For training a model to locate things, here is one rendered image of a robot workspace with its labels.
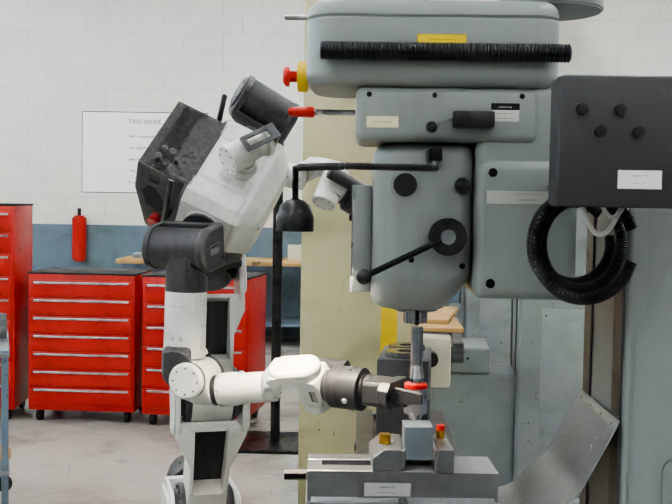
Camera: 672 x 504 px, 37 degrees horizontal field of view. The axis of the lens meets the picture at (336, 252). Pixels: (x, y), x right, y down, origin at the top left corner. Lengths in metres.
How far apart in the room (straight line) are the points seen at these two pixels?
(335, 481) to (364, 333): 1.93
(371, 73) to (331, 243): 1.89
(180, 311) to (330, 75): 0.62
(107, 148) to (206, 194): 9.14
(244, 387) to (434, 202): 0.58
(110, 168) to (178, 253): 9.19
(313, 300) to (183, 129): 1.54
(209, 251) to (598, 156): 0.88
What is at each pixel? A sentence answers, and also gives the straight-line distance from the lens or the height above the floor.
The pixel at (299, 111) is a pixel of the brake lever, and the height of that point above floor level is 1.70.
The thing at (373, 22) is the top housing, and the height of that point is 1.84.
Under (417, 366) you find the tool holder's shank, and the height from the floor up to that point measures 1.19.
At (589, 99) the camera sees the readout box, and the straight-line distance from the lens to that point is 1.65.
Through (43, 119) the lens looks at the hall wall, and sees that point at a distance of 11.55.
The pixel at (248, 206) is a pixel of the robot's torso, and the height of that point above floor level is 1.50.
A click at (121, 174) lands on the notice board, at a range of 11.29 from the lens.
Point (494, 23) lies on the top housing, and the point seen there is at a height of 1.85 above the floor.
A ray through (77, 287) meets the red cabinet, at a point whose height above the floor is 0.91.
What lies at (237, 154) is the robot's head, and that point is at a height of 1.61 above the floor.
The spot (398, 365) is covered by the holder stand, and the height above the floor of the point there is 1.14.
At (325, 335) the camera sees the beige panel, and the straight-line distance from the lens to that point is 3.73.
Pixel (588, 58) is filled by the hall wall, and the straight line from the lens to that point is 11.35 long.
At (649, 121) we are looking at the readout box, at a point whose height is 1.65.
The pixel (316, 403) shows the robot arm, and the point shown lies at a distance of 2.10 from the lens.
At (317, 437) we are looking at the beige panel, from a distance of 3.80.
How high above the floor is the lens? 1.52
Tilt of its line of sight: 3 degrees down
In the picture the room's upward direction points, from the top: 1 degrees clockwise
